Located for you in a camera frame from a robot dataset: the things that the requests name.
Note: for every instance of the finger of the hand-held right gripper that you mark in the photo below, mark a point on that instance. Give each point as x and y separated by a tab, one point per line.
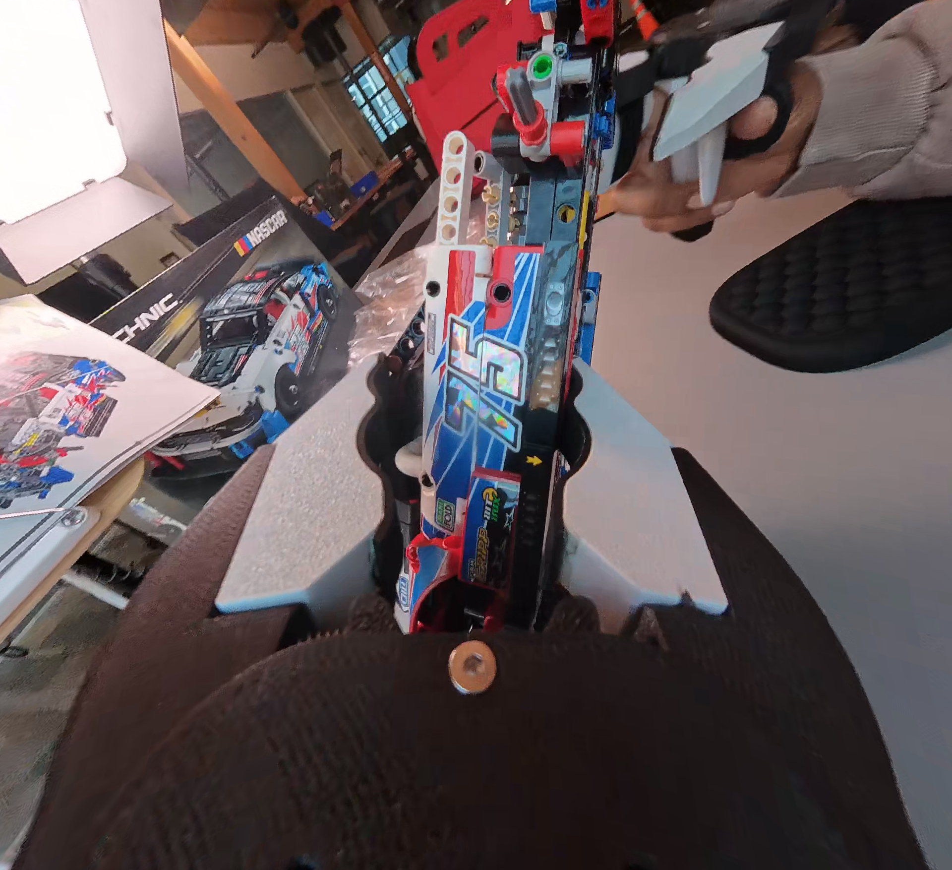
639	126
714	96

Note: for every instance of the clear plastic bag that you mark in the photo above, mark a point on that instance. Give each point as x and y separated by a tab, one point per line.
379	304

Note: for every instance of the orange traffic cone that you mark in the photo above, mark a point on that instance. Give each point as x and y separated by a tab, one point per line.
641	14

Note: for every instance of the white studio light panel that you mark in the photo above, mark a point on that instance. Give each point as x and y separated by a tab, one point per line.
44	104

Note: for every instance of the white book stand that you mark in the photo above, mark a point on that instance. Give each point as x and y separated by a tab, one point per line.
44	550

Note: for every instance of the person's right hand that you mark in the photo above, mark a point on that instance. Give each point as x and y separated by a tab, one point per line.
744	178

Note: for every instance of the black chair armrest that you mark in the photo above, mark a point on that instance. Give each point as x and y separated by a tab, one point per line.
833	290

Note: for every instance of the red storage bin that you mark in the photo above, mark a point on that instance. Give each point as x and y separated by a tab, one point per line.
446	66

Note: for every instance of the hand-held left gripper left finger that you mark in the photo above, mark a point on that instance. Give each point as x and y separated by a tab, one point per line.
297	513

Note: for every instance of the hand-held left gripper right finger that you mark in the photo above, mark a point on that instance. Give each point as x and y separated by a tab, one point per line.
639	513

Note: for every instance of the open instruction booklet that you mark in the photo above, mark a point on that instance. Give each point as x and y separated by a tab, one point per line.
74	379

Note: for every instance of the toy brick race car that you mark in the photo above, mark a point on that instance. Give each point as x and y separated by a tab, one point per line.
483	379

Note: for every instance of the toy car set box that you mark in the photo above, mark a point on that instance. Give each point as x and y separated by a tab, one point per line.
245	334

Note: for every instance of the grey desk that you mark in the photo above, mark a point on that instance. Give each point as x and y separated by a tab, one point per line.
744	476

